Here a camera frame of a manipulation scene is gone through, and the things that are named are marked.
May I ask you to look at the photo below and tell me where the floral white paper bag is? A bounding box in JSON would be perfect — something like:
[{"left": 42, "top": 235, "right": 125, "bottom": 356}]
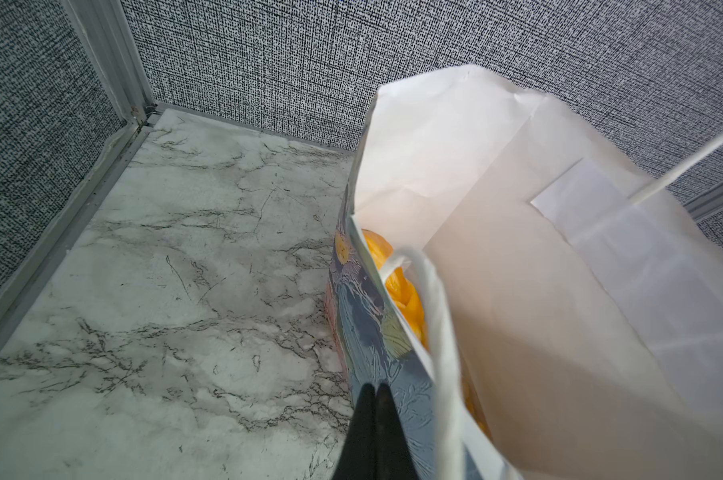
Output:
[{"left": 326, "top": 65, "right": 723, "bottom": 479}]

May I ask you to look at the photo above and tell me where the long fake bread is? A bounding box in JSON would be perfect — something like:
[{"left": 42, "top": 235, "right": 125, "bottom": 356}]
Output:
[{"left": 363, "top": 229, "right": 427, "bottom": 348}]

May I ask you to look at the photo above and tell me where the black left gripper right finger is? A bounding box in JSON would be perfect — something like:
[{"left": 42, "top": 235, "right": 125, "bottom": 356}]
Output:
[{"left": 375, "top": 383, "right": 419, "bottom": 480}]

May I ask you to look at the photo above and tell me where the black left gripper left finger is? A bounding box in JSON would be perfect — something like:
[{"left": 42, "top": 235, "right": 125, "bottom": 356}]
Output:
[{"left": 332, "top": 384, "right": 375, "bottom": 480}]

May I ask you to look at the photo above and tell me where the aluminium enclosure frame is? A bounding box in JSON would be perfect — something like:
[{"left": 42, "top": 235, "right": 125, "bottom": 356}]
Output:
[{"left": 0, "top": 1, "right": 723, "bottom": 373}]

